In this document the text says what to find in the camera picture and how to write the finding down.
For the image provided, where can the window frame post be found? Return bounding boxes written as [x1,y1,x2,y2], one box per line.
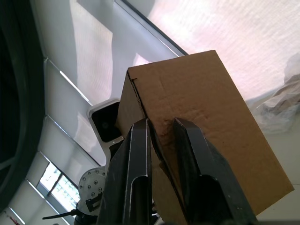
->
[114,0,187,57]

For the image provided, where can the clear bag with beige cloth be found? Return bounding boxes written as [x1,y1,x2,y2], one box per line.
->
[255,52,300,135]

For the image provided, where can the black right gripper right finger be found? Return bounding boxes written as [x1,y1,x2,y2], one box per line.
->
[172,117,258,225]

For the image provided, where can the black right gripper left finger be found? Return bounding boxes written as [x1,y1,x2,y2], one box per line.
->
[97,118,153,225]

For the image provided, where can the small brown cardboard box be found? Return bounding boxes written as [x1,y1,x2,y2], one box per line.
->
[116,50,295,217]

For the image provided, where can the black zip tie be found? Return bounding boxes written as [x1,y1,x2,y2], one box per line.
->
[42,198,103,221]

